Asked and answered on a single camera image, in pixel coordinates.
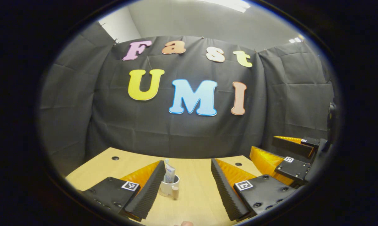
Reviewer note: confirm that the white toothpaste tube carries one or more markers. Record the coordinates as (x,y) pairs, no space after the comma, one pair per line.
(169,172)

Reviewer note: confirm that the light wooden desktop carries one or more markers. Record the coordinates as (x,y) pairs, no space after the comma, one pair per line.
(195,188)

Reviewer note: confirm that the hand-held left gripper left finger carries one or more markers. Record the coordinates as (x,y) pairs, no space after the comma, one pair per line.
(148,191)

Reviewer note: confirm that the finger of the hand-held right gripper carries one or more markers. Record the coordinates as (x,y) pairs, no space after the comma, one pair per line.
(292,147)
(292,168)

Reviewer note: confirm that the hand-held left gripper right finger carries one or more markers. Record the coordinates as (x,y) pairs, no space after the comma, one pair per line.
(226,191)

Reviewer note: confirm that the black backdrop cloth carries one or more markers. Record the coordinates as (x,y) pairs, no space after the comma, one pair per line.
(176,135)

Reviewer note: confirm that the long ceiling light panel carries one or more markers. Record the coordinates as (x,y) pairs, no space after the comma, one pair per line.
(229,4)

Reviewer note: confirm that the small ceiling light panel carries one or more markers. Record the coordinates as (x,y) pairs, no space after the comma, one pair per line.
(295,40)

